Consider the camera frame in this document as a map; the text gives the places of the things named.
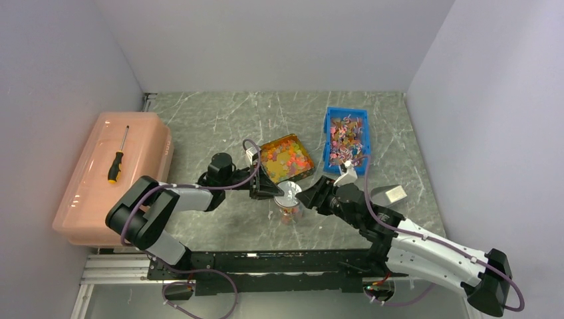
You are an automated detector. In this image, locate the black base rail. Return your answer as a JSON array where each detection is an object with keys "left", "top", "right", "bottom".
[{"left": 81, "top": 249, "right": 410, "bottom": 300}]

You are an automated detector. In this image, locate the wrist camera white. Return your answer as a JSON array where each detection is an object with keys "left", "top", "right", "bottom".
[
  {"left": 334, "top": 160, "right": 358, "bottom": 187},
  {"left": 245, "top": 146, "right": 260, "bottom": 165}
]

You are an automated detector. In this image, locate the blue bin of lollipops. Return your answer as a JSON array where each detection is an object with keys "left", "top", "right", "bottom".
[{"left": 323, "top": 107, "right": 371, "bottom": 175}]

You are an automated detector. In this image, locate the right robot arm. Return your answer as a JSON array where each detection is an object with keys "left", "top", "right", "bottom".
[{"left": 296, "top": 176, "right": 513, "bottom": 317}]

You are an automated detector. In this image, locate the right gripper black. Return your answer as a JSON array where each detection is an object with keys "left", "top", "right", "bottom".
[{"left": 295, "top": 175, "right": 361, "bottom": 229}]

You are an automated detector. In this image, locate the clear plastic cup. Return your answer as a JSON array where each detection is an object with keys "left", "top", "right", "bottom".
[{"left": 279, "top": 204, "right": 303, "bottom": 225}]

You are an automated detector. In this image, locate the metal scoop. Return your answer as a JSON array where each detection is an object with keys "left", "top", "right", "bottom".
[{"left": 370, "top": 185, "right": 407, "bottom": 207}]

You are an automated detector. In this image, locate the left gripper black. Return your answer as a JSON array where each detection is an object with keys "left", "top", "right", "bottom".
[{"left": 221, "top": 162, "right": 284, "bottom": 201}]

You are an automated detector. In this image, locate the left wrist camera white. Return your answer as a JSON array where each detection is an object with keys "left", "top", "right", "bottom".
[{"left": 245, "top": 146, "right": 260, "bottom": 165}]

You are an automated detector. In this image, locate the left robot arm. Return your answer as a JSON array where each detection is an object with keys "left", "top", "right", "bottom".
[{"left": 105, "top": 153, "right": 284, "bottom": 279}]

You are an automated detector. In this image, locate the clear round lid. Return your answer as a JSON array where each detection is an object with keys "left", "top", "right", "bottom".
[{"left": 274, "top": 181, "right": 302, "bottom": 207}]

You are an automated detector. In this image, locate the yellow black screwdriver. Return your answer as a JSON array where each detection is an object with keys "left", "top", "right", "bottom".
[{"left": 107, "top": 126, "right": 130, "bottom": 183}]

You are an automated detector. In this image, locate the pink plastic storage box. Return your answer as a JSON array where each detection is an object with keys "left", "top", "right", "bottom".
[{"left": 52, "top": 112, "right": 174, "bottom": 248}]

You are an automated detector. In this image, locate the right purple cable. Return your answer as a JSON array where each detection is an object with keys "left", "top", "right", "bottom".
[{"left": 350, "top": 155, "right": 526, "bottom": 312}]

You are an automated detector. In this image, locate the purple cable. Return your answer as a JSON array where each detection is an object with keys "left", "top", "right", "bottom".
[
  {"left": 350, "top": 155, "right": 526, "bottom": 312},
  {"left": 120, "top": 138, "right": 264, "bottom": 319}
]

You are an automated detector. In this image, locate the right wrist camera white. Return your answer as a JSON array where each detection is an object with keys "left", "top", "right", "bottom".
[{"left": 334, "top": 160, "right": 358, "bottom": 187}]

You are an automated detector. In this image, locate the candy tin with gummies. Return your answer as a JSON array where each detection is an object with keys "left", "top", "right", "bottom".
[{"left": 261, "top": 134, "right": 315, "bottom": 183}]

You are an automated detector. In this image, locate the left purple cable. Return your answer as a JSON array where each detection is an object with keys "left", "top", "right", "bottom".
[{"left": 120, "top": 138, "right": 264, "bottom": 319}]

